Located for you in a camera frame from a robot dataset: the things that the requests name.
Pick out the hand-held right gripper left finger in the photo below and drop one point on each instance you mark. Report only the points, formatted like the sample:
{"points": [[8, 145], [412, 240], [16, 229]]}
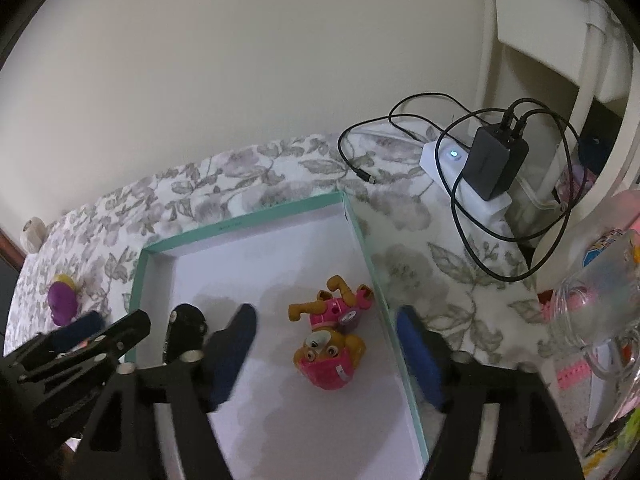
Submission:
{"points": [[230, 360]]}

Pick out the purple and yellow toy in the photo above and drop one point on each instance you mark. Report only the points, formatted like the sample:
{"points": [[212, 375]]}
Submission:
{"points": [[61, 302]]}

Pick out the white power strip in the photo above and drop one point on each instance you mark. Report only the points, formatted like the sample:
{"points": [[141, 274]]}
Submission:
{"points": [[440, 170]]}

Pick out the black charger adapter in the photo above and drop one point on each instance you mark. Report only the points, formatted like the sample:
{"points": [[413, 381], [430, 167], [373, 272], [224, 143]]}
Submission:
{"points": [[495, 160]]}

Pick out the teal-edged white cardboard box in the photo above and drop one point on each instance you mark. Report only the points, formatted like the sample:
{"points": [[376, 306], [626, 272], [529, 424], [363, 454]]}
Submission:
{"points": [[300, 260]]}

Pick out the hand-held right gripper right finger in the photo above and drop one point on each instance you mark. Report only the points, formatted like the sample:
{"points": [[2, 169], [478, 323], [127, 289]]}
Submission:
{"points": [[417, 355]]}

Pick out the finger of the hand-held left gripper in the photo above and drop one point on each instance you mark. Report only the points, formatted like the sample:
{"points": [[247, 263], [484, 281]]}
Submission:
{"points": [[80, 332], [187, 329]]}

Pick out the white wooden table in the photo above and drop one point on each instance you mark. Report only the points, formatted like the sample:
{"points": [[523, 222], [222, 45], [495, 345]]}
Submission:
{"points": [[590, 35]]}

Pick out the small white round object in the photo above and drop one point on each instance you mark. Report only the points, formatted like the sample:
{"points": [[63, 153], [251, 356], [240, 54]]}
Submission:
{"points": [[33, 232]]}

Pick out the white curved plastic object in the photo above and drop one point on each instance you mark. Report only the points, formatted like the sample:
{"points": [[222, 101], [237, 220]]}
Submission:
{"points": [[560, 240]]}

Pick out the brown wooden bed frame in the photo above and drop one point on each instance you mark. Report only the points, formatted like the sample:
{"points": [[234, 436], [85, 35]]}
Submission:
{"points": [[10, 250]]}

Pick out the colourful printed packet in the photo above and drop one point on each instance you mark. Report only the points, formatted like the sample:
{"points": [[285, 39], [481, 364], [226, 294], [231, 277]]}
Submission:
{"points": [[620, 435]]}

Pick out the grey floral bed sheet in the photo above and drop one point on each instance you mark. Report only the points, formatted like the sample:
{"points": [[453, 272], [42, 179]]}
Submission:
{"points": [[425, 220]]}

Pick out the orange and pink dog toy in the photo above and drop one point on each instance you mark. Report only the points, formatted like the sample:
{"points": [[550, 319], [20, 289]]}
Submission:
{"points": [[325, 355]]}

